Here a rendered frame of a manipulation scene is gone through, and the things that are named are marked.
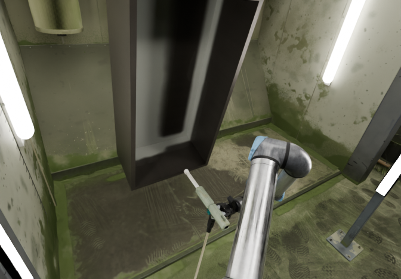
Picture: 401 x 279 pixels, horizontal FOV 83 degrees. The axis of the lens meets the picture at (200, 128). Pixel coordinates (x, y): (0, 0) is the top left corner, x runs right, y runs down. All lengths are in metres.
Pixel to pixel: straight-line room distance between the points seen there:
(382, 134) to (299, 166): 1.76
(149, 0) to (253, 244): 1.15
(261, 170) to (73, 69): 1.98
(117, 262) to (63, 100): 1.43
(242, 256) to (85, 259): 1.29
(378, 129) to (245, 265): 2.14
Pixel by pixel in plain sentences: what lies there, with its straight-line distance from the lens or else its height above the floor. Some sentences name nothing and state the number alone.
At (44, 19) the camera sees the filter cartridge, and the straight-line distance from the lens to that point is 2.13.
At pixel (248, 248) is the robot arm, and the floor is 0.95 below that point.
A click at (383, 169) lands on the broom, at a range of 3.38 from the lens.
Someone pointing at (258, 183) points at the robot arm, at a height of 1.04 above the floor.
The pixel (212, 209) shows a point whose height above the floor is 0.56.
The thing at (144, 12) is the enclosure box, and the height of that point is 1.51.
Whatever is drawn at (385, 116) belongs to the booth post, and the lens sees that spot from 2.65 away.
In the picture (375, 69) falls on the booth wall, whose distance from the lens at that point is 2.64.
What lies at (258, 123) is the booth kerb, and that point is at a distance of 3.23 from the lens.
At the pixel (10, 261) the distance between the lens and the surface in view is 0.97.
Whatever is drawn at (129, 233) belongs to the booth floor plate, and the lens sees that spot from 1.93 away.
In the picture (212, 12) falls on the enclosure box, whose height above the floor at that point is 1.52.
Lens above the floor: 1.63
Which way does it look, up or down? 32 degrees down
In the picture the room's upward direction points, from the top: 6 degrees clockwise
